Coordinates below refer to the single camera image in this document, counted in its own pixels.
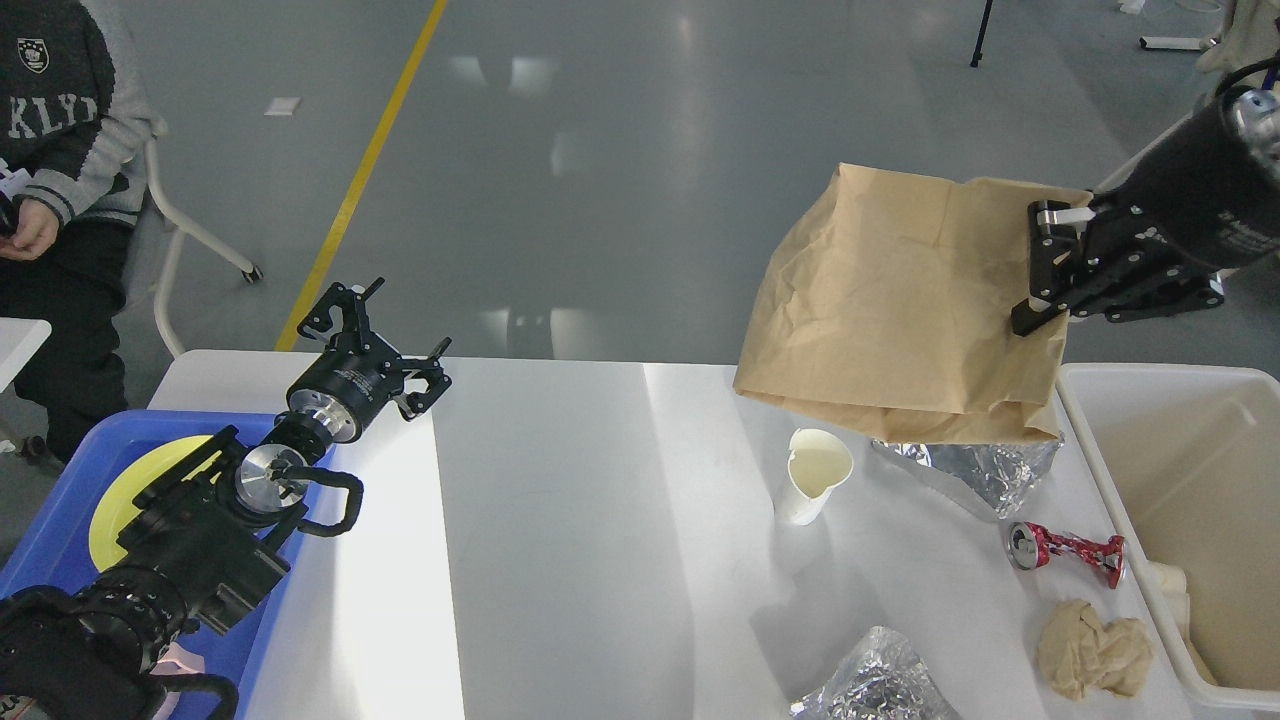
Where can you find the chair leg with caster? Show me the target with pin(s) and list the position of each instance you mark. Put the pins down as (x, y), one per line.
(178, 228)

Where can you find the brown paper bag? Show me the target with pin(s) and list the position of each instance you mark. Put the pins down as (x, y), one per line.
(886, 310)

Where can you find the white office chair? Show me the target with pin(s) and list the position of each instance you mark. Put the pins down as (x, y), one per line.
(1247, 33)

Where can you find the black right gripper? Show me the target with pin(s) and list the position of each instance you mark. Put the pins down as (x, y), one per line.
(1205, 199)

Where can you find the white plastic bin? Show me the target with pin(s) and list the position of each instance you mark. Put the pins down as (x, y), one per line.
(1185, 458)

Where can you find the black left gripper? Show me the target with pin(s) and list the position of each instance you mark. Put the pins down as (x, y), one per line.
(339, 396)

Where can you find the crumpled foil front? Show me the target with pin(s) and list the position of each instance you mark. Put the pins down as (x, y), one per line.
(882, 677)

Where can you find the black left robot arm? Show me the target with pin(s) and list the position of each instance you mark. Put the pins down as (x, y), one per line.
(204, 547)

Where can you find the yellow plastic plate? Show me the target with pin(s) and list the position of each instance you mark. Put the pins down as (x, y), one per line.
(116, 507)

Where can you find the white paper cup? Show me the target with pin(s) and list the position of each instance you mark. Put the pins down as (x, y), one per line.
(818, 462)

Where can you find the crumpled brown paper ball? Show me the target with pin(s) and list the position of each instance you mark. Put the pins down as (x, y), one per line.
(1077, 652)

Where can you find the white side table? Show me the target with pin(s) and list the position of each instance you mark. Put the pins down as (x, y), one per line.
(20, 340)

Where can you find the black tripod leg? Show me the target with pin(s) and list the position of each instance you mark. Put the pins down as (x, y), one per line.
(981, 34)

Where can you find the crushed red soda can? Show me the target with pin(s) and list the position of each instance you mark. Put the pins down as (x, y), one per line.
(1030, 546)

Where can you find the blue plastic tray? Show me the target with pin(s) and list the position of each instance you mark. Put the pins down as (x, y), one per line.
(55, 549)

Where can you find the seated person grey sweater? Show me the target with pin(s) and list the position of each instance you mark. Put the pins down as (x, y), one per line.
(76, 118)

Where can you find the pink mug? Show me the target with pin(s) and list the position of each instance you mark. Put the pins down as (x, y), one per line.
(176, 660)

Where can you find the crumpled foil near gripper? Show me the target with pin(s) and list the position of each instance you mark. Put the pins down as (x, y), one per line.
(992, 482)

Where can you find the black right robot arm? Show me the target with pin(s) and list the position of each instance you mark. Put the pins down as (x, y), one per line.
(1200, 202)

